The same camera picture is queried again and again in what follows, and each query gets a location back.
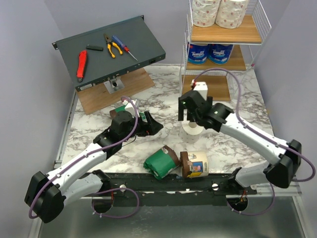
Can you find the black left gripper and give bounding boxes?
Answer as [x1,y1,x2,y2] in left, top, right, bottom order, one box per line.
[121,112,163,143]

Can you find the floral paper roll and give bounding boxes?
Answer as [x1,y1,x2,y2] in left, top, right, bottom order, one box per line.
[191,0,220,27]
[215,0,249,29]
[179,121,204,143]

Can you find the blue white paper towel roll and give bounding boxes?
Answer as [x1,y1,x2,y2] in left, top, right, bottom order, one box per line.
[208,44,233,65]

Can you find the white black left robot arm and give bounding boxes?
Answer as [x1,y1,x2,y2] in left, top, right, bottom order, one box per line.
[24,111,163,223]

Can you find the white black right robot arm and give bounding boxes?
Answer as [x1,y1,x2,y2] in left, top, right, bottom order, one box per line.
[178,90,302,194]

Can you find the green wrapped roll near left arm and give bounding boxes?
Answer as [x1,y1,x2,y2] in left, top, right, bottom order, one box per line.
[109,105,136,122]

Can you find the floral paper roll on shelf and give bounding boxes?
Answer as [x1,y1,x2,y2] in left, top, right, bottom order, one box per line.
[191,0,220,27]

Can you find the green brown wrapped roll front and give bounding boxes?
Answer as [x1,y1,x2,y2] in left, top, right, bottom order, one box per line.
[143,145,180,180]

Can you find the cream cartoon wrapped roll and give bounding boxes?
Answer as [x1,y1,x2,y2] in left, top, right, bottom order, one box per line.
[180,151,209,179]

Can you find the wooden board under chassis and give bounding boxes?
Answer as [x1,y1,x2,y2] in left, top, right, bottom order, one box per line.
[77,68,155,115]

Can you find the blue red screwdriver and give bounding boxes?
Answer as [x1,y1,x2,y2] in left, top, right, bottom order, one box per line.
[112,35,137,60]

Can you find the dark grey rack server chassis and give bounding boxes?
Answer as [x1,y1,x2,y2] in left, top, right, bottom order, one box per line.
[53,16,166,92]

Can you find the red utility knife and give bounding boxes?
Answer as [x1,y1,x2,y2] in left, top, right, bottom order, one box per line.
[76,50,88,82]

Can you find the black bit holder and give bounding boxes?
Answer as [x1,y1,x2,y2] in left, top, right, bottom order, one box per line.
[86,45,104,52]

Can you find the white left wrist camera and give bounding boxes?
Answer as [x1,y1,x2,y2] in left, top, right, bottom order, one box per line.
[122,99,140,117]

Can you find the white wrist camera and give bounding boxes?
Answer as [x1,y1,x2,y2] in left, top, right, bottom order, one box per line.
[122,99,140,117]
[191,79,208,100]

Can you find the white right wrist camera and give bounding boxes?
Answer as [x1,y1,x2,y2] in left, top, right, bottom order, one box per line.
[191,79,208,100]

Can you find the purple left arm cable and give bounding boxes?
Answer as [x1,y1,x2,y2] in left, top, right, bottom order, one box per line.
[28,96,140,219]

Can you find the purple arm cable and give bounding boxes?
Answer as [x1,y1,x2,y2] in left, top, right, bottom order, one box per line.
[28,96,140,219]
[193,67,317,217]

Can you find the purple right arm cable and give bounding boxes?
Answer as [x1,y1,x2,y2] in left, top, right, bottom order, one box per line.
[193,67,317,217]

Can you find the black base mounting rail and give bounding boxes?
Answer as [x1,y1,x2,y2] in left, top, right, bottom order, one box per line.
[51,170,258,207]

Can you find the yellow handled pliers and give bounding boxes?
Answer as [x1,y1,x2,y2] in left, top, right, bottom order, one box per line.
[104,34,123,59]

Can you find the white wire wooden shelf rack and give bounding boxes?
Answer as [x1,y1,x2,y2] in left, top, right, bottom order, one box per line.
[179,0,271,101]

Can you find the aluminium extrusion rail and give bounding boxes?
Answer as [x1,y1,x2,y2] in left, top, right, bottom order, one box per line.
[255,181,302,197]

